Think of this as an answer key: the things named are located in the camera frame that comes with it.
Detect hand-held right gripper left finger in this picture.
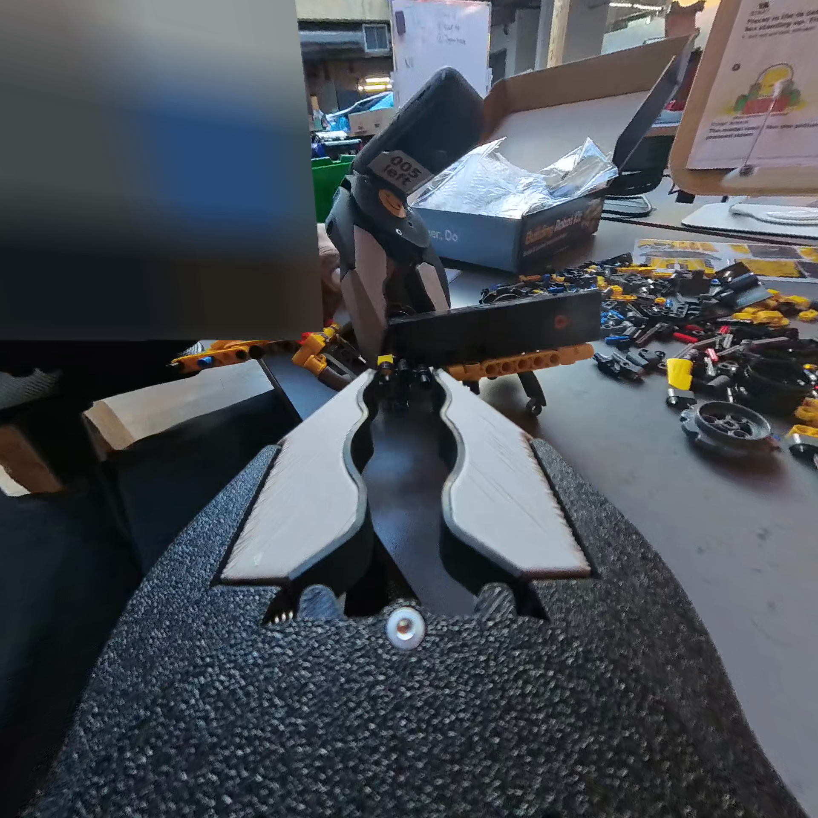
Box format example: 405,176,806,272
218,371,379,590

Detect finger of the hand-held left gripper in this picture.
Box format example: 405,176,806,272
351,230,392,361
409,261,452,317

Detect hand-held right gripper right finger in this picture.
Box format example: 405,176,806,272
435,371,594,584

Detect yellow black brick vehicle model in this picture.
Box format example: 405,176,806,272
173,288,603,418

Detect grey desk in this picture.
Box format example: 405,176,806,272
262,192,818,806

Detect person's left hand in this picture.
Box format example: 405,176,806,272
317,228,346,328

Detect whiteboard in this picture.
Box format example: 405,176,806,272
390,0,494,106

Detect clear plastic bags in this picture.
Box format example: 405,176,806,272
409,137,622,219

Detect blue cardboard box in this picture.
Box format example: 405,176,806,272
409,36,692,274

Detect green bin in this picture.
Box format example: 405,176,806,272
312,155,355,226

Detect grey sprocket wheel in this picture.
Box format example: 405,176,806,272
679,400,775,460

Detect pile of loose brick parts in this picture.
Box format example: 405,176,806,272
480,256,818,464

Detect yellow printed sheet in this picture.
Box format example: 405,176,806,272
634,238,818,278

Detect white flat tray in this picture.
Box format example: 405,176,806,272
680,197,818,245

